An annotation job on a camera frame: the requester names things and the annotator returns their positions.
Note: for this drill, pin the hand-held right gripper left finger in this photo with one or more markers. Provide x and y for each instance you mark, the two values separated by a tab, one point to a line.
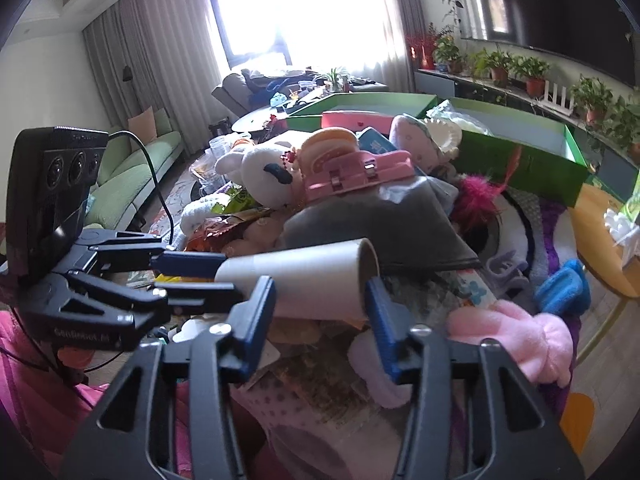
260	325

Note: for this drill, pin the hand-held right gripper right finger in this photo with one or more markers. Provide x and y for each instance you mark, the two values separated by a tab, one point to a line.
382	335

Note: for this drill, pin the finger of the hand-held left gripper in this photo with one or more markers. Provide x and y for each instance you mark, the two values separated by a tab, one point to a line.
192	265
200	297

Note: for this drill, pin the white cardboard tube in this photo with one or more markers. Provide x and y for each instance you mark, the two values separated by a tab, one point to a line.
310	275

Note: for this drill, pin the green cardboard box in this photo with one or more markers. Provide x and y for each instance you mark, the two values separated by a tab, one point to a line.
350	101
525	160

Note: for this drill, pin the red snack packet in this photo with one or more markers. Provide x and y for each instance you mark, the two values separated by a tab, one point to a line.
220	232

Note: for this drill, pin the white lavender plush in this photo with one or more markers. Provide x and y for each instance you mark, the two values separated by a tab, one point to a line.
375	377

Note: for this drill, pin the small white plush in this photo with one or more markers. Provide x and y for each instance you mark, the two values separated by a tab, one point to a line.
200	215

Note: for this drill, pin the green sofa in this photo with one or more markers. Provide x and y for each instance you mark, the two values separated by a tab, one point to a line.
125	180

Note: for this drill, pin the grey cloth pouch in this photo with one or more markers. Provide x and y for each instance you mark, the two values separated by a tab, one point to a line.
390	225

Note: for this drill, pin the white plush bunny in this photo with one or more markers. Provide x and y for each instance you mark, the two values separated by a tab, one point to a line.
260	165

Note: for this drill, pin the pink plush mitten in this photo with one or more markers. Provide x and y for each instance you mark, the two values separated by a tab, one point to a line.
510	335

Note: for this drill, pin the lilac claw clip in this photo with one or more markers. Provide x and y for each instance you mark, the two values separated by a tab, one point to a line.
502	270

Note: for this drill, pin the magenta feather toy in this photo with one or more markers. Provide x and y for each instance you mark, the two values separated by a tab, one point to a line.
475	200

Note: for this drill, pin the beige curtain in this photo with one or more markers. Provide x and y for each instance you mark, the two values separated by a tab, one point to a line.
150	60

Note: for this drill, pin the burger shaped plush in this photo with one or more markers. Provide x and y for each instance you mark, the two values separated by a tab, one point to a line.
325	145

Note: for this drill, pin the grey recliner chair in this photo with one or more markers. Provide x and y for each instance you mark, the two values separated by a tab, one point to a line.
240	90

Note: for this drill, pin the blue plush toy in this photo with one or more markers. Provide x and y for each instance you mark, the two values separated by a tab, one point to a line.
562	285

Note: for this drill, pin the person's pink clothing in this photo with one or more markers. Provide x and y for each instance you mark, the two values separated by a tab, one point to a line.
30	390

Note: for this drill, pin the pink dotted plush ball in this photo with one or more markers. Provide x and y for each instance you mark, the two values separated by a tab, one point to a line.
410	135

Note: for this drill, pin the pink box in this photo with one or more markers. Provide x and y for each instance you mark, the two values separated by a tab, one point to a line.
350	121

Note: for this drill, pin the round yellow side table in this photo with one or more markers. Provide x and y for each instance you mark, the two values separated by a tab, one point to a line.
595	240

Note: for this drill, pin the white gloves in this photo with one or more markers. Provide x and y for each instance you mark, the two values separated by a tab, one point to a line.
620	227

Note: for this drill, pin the grey television cabinet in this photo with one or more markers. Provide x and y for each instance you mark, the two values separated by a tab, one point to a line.
500	95

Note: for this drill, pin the red decoration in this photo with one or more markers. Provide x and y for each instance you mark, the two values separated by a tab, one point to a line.
420	52

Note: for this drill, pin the green printed bag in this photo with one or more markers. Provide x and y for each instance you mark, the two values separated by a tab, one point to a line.
634	192

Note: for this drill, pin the potted green plant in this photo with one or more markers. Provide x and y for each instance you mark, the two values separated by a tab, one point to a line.
532	76
592	97
629	127
496	66
447	52

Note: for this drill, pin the white picket fence ornament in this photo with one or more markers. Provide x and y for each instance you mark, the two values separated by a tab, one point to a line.
557	97

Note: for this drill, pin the wall television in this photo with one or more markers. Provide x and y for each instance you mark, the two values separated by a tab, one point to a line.
560	5

